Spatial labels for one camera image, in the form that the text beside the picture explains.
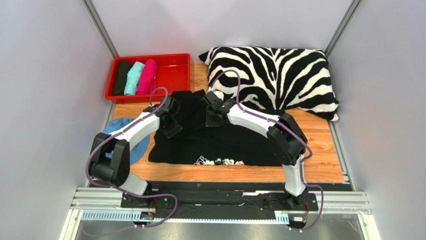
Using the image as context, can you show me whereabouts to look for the black t shirt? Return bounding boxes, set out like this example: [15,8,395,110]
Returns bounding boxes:
[148,90,279,166]

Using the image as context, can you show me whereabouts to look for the blue bucket hat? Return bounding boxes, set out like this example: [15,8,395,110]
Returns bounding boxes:
[101,117,151,166]

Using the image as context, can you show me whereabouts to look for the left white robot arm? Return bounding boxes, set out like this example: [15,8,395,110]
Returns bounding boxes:
[85,96,182,198]

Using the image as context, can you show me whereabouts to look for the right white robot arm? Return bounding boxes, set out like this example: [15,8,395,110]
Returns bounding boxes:
[200,90,309,209]

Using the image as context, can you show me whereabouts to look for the rolled pink shirt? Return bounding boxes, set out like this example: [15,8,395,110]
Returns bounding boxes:
[136,59,158,95]

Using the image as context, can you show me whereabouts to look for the red plastic bin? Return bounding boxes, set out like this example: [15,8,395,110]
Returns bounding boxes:
[104,53,191,104]

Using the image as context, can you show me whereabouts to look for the rolled teal shirt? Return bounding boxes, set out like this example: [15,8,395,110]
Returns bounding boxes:
[124,61,145,96]

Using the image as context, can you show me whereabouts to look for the rolled black shirt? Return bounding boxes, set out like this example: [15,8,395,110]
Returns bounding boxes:
[112,60,133,96]

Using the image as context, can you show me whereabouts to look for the zebra print pillow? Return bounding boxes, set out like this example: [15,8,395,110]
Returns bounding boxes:
[198,46,339,122]

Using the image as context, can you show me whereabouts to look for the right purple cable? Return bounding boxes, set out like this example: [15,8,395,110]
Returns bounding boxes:
[208,69,325,233]

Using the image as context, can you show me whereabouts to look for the purple cable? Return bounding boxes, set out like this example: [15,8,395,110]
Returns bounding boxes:
[84,86,179,234]
[208,69,325,233]

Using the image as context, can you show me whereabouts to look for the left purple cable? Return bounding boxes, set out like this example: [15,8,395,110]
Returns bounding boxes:
[84,86,179,234]

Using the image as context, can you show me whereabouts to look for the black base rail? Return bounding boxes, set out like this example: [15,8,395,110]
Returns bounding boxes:
[120,181,323,224]

